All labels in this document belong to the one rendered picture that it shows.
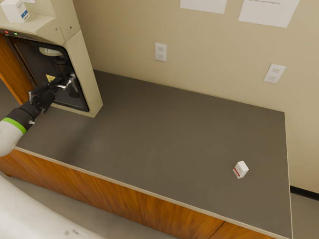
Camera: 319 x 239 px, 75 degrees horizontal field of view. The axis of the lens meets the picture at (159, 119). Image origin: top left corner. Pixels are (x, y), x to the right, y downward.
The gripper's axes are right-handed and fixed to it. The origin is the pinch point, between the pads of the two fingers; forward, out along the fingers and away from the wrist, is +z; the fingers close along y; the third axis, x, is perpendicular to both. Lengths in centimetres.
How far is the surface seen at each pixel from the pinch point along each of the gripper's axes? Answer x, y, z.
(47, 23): -10.7, 30.7, -0.2
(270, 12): -87, 26, 47
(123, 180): -42, -26, -24
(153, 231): -54, -120, -22
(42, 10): -5.8, 32.5, 4.5
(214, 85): -72, -20, 48
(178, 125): -58, -26, 15
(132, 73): -16, -25, 48
